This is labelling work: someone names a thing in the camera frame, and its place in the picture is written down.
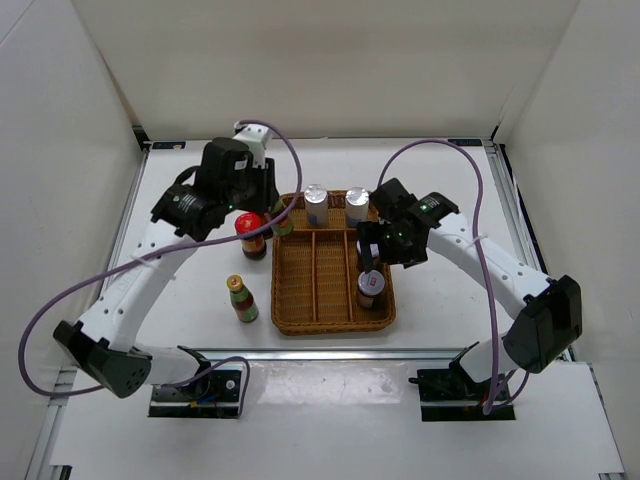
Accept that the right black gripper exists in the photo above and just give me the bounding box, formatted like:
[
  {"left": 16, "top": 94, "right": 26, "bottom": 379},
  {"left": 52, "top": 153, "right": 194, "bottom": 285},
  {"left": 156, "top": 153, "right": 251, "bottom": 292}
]
[{"left": 356, "top": 219, "right": 428, "bottom": 275}]

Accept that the dark spice jar white lid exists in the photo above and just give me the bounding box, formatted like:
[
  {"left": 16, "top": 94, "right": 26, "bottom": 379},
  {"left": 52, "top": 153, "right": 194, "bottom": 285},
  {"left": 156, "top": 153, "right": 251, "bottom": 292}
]
[{"left": 355, "top": 238, "right": 381, "bottom": 266}]

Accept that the silver cap white shaker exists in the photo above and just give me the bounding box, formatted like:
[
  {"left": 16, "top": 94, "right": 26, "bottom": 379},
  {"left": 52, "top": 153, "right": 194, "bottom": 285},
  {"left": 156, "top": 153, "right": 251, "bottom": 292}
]
[
  {"left": 345, "top": 187, "right": 369, "bottom": 228},
  {"left": 304, "top": 184, "right": 329, "bottom": 228}
]

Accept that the pink spice jar white lid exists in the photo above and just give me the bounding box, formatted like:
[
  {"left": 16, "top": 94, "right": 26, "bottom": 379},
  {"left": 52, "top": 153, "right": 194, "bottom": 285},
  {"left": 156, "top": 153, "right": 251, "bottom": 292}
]
[{"left": 357, "top": 270, "right": 386, "bottom": 309}]

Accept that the silver cap white shaker front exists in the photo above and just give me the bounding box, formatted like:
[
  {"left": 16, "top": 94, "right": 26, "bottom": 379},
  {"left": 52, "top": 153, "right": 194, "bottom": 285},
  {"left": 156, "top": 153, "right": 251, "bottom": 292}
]
[{"left": 304, "top": 184, "right": 329, "bottom": 228}]

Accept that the yellow cap sauce bottle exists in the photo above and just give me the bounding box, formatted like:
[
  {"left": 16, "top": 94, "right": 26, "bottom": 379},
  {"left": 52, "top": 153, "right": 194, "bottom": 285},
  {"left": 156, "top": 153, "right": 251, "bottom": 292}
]
[
  {"left": 226, "top": 274, "right": 259, "bottom": 323},
  {"left": 269, "top": 199, "right": 294, "bottom": 237}
]

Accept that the yellow cap sauce bottle front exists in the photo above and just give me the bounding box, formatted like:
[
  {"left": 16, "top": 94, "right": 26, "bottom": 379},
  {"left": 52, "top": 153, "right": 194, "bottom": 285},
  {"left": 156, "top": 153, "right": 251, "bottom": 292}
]
[{"left": 226, "top": 274, "right": 259, "bottom": 323}]

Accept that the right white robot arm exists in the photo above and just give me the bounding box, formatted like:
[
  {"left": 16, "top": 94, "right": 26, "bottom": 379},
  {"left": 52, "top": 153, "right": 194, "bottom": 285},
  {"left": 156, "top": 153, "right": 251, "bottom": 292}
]
[{"left": 357, "top": 178, "right": 583, "bottom": 400}]

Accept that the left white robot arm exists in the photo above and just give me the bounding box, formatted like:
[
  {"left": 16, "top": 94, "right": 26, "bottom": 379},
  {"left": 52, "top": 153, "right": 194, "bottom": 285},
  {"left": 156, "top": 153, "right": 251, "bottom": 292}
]
[{"left": 53, "top": 124, "right": 279, "bottom": 400}]

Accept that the woven wicker divided tray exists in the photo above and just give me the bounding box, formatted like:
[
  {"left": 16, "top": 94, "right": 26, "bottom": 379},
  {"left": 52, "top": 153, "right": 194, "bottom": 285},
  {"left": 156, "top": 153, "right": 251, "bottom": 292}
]
[{"left": 271, "top": 190, "right": 396, "bottom": 336}]

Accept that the red cap sauce jar front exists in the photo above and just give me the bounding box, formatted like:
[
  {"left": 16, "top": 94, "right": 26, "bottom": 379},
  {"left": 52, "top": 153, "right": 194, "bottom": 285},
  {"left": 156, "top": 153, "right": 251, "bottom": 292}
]
[{"left": 234, "top": 213, "right": 267, "bottom": 260}]

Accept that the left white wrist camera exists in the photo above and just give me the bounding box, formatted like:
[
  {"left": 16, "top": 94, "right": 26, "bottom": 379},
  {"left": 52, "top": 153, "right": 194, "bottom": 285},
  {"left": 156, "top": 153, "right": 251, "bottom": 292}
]
[{"left": 234, "top": 122, "right": 273, "bottom": 169}]

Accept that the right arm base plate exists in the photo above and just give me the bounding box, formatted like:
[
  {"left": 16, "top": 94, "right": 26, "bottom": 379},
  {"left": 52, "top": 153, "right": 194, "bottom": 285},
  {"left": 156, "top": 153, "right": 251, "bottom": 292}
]
[{"left": 408, "top": 369, "right": 516, "bottom": 423}]

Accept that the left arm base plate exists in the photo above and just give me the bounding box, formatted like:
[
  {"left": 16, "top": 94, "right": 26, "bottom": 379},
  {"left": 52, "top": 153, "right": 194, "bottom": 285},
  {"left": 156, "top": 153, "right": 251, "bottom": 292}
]
[{"left": 147, "top": 356, "right": 251, "bottom": 419}]

